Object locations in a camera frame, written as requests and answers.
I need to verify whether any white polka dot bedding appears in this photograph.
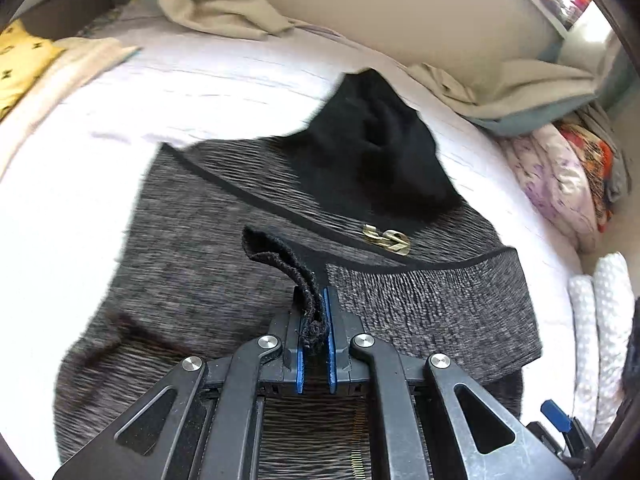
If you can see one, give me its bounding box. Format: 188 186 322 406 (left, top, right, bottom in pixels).
568 252 634 443

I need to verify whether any grey black knit jacket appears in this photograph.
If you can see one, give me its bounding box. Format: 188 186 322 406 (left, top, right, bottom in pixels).
54 70 541 460

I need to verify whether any orange patterned folded blanket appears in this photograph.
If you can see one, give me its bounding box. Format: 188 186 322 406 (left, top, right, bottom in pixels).
555 122 613 233

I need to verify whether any grey folded cloth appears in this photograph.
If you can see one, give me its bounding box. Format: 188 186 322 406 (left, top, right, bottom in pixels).
577 101 632 204

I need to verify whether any beige curtain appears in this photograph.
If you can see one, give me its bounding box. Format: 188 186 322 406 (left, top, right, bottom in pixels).
407 44 620 138
150 0 295 40

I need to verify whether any yellow patterned pillow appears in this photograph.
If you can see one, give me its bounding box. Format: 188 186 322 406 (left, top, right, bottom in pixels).
0 20 64 119

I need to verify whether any beige left curtain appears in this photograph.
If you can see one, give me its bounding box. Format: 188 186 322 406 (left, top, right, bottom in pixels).
150 0 295 40

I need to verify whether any beige right curtain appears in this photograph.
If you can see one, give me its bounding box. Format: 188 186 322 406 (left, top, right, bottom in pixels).
407 44 620 138

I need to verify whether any cream blanket on bed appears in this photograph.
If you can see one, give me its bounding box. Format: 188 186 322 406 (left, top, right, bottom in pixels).
1 37 140 134

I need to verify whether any pink floral folded quilt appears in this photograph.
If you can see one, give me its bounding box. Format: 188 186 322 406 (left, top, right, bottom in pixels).
499 124 599 254

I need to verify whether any white quilted bed sheet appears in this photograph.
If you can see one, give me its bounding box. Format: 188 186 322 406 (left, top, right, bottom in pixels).
1 8 580 479

